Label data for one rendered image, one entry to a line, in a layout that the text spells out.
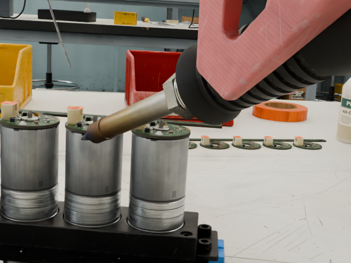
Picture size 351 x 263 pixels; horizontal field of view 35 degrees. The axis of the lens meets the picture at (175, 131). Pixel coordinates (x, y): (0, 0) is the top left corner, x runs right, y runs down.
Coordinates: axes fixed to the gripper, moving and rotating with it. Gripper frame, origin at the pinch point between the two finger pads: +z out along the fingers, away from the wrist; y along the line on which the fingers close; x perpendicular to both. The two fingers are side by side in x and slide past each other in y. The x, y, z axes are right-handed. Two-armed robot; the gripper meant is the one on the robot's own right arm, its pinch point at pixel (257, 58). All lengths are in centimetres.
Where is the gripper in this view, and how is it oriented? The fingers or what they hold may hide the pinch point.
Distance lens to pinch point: 15.1
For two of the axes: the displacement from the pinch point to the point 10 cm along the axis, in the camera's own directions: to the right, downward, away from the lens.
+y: -7.5, 1.0, -6.6
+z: -3.8, 7.4, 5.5
